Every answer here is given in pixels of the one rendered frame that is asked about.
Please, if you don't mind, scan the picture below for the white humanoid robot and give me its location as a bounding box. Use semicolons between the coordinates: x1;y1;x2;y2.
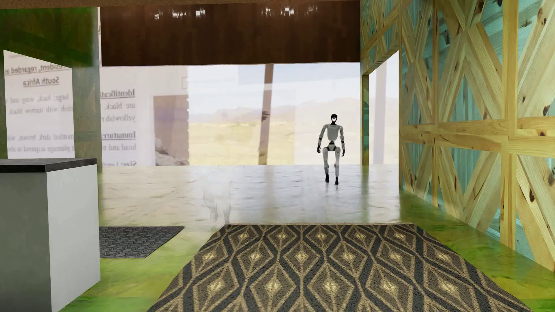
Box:
317;114;346;185

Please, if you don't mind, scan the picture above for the dark hexagon pattern mat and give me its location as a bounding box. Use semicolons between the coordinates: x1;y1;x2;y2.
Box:
99;226;185;259

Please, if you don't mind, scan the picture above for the white cabinet with dark top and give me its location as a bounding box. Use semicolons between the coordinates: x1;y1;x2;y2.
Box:
0;158;101;312

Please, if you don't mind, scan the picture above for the wooden lattice partition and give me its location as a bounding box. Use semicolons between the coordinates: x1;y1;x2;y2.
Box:
360;0;555;273

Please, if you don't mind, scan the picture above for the white text poster panel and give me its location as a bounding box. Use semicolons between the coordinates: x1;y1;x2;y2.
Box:
3;50;75;159

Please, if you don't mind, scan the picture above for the diamond patterned brown carpet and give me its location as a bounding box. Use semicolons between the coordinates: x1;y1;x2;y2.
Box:
147;223;533;312

